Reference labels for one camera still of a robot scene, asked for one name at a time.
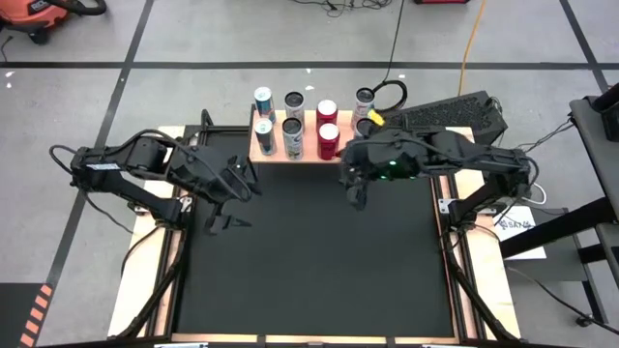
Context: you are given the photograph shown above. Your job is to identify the red Coca-Cola can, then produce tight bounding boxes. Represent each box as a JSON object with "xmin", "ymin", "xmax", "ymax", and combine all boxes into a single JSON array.
[
  {"xmin": 314, "ymin": 99, "xmax": 339, "ymax": 131},
  {"xmin": 316, "ymin": 122, "xmax": 341, "ymax": 162}
]

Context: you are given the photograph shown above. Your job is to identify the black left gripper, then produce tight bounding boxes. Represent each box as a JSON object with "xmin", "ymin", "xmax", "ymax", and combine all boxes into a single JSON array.
[{"xmin": 202, "ymin": 154, "xmax": 263, "ymax": 237}]

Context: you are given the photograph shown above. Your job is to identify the white printed paper sheet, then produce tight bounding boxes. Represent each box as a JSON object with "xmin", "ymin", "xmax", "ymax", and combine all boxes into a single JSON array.
[{"xmin": 492, "ymin": 205, "xmax": 548, "ymax": 261}]

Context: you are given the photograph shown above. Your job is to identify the yellow floor cable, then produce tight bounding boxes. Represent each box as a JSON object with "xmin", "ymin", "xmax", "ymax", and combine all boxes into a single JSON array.
[{"xmin": 457, "ymin": 0, "xmax": 487, "ymax": 98}]

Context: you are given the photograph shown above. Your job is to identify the black coiled floor cable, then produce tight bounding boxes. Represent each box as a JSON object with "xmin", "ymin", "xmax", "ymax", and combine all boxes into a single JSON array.
[{"xmin": 370, "ymin": 0, "xmax": 410, "ymax": 115}]

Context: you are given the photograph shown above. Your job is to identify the wooden shelf black legs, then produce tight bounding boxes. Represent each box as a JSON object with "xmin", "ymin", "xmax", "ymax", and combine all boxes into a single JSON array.
[{"xmin": 246, "ymin": 103, "xmax": 379, "ymax": 184}]

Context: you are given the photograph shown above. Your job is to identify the tangled black floor cables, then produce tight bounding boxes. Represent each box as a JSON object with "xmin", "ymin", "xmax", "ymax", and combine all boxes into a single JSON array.
[{"xmin": 289, "ymin": 0, "xmax": 394, "ymax": 18}]

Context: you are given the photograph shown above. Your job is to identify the orange shop vacuum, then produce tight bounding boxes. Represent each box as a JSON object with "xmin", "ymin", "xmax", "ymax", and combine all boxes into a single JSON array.
[{"xmin": 0, "ymin": 0, "xmax": 72, "ymax": 45}]

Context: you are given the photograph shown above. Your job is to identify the black computer cables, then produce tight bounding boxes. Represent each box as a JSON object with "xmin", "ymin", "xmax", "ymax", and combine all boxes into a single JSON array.
[{"xmin": 487, "ymin": 96, "xmax": 577, "ymax": 160}]

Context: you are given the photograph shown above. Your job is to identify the black metal stand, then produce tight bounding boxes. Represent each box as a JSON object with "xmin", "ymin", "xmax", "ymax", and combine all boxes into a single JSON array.
[{"xmin": 499, "ymin": 196, "xmax": 619, "ymax": 321}]

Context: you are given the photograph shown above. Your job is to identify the black vacuum hose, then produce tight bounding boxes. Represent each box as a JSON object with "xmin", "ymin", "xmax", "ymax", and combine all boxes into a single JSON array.
[{"xmin": 45, "ymin": 0, "xmax": 108, "ymax": 16}]

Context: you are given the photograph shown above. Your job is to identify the black mat orange stripes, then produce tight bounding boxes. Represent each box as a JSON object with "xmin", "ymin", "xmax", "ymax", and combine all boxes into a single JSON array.
[{"xmin": 0, "ymin": 282, "xmax": 55, "ymax": 348}]

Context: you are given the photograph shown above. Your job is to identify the white yellow Celsius can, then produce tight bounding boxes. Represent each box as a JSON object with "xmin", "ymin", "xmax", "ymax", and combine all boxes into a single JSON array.
[{"xmin": 280, "ymin": 116, "xmax": 306, "ymax": 162}]

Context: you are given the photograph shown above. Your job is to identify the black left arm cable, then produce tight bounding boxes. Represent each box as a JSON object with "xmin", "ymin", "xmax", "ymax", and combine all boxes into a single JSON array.
[{"xmin": 81, "ymin": 190, "xmax": 168, "ymax": 279}]

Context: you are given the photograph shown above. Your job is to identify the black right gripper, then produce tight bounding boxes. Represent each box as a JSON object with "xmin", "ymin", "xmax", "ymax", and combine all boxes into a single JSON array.
[{"xmin": 337, "ymin": 137, "xmax": 376, "ymax": 213}]

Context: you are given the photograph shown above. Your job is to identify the black aluminium table frame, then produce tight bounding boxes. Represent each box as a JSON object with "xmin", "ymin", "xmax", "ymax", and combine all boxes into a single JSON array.
[{"xmin": 108, "ymin": 108, "xmax": 522, "ymax": 348}]

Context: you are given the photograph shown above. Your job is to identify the teal white slim can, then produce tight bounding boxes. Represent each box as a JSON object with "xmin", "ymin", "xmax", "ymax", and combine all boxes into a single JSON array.
[{"xmin": 252, "ymin": 85, "xmax": 278, "ymax": 125}]

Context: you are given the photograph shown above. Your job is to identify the black table mat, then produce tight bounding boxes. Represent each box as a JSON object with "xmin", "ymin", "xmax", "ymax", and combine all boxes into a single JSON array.
[{"xmin": 172, "ymin": 130, "xmax": 457, "ymax": 339}]

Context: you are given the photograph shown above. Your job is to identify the dark blue slim can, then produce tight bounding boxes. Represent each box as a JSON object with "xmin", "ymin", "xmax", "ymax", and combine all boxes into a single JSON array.
[{"xmin": 253, "ymin": 117, "xmax": 279, "ymax": 158}]

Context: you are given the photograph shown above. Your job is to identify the white cable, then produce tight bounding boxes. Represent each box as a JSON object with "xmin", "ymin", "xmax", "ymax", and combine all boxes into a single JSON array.
[{"xmin": 524, "ymin": 182, "xmax": 548, "ymax": 207}]

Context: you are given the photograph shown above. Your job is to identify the Celsius Peach Vibe can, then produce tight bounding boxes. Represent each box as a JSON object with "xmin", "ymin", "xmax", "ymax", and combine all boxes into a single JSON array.
[{"xmin": 351, "ymin": 86, "xmax": 377, "ymax": 128}]

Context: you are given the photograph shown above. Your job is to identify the white slim Celsius can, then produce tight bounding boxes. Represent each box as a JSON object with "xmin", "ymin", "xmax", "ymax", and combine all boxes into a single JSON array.
[
  {"xmin": 282, "ymin": 90, "xmax": 308, "ymax": 125},
  {"xmin": 353, "ymin": 117, "xmax": 377, "ymax": 140}
]

